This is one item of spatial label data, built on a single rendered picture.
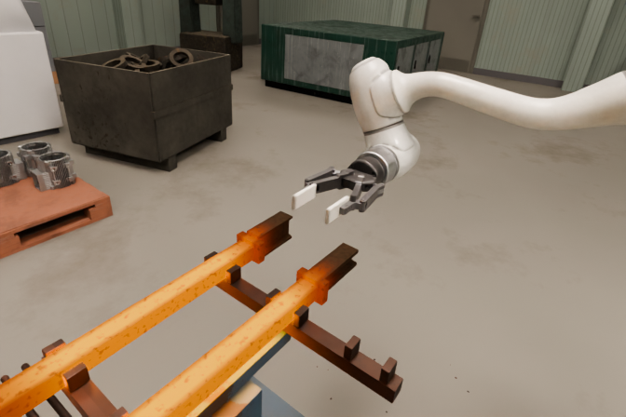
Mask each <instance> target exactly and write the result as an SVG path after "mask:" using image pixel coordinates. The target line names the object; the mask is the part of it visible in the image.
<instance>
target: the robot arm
mask: <svg viewBox="0 0 626 417"><path fill-rule="evenodd" d="M349 90H350V96H351V100H352V104H353V108H354V111H355V114H356V116H357V119H358V122H359V123H360V125H361V129H362V131H363V134H364V138H365V143H366V151H365V152H364V153H362V154H360V155H359V156H358V158H357V159H356V160H355V161H354V162H352V163H351V164H350V166H349V167H348V168H347V169H342V170H341V171H339V170H335V169H334V166H329V167H328V168H327V169H325V170H324V171H321V172H319V173H316V174H314V175H312V176H309V177H307V178H305V185H304V188H302V189H301V190H300V191H299V192H298V193H296V194H295V195H293V201H292V209H293V210H295V209H298V208H299V207H301V206H303V205H304V204H305V203H306V202H308V201H310V200H311V199H313V198H315V197H316V194H318V193H322V192H326V191H330V190H333V189H338V190H341V189H345V188H348V189H350V190H352V194H351V195H350V199H349V196H347V195H346V196H345V197H343V198H342V199H340V200H339V201H337V202H336V203H334V204H333V205H331V206H330V207H329V208H327V209H326V212H325V223H326V224H329V223H330V222H332V221H333V220H335V219H336V218H337V217H339V216H340V215H341V214H342V215H346V214H348V213H349V212H350V211H351V210H355V209H358V210H359V212H364V211H365V210H366V209H367V208H369V207H370V206H371V205H372V204H373V203H374V201H375V200H376V199H377V198H378V197H380V196H382V195H383V194H384V189H385V184H386V183H388V182H390V181H392V180H395V179H398V178H399V177H401V176H402V175H404V174H405V173H406V172H408V171H409V170H410V169H411V168H412V167H413V166H414V164H415V163H416V161H417V159H418V157H419V155H420V145H419V142H418V141H417V139H416V138H415V137H414V136H413V135H412V134H410V133H409V131H408V129H407V128H406V126H405V124H404V121H403V118H402V116H403V115H404V114H405V113H407V112H409V111H410V108H411V106H412V104H413V103H414V102H415V101H417V100H419V99H421V98H425V97H439V98H443V99H447V100H449V101H453V102H456V103H458V104H461V105H464V106H466V107H469V108H471V109H473V110H476V111H479V112H481V113H484V114H488V115H491V116H493V117H495V118H498V119H500V120H503V121H506V122H509V123H511V124H514V125H517V126H521V127H524V128H532V129H540V130H566V129H576V128H594V127H604V126H617V125H626V71H623V72H620V73H617V74H614V75H612V76H610V77H608V78H606V79H604V80H602V81H600V82H597V83H595V84H593V85H590V86H588V87H585V88H583V89H580V90H578V91H576V92H573V93H570V94H568V95H565V96H562V97H558V98H551V99H539V98H532V97H527V96H524V95H520V94H517V93H513V92H510V91H507V90H505V89H501V88H498V87H492V86H489V85H486V84H484V83H480V82H477V81H474V80H470V79H468V78H465V77H461V76H458V75H455V74H448V73H442V72H420V73H414V74H403V73H401V72H400V71H398V70H394V71H391V70H390V69H389V68H388V65H387V64H386V63H385V62H384V61H382V60H381V59H379V58H375V57H371V58H368V59H366V60H364V61H361V62H360V63H358V64H357V65H355V66H354V67H353V69H352V71H351V74H350V76H349ZM362 192H367V193H366V194H365V195H364V196H363V197H362V198H361V199H360V200H359V198H360V196H361V193H362Z"/></svg>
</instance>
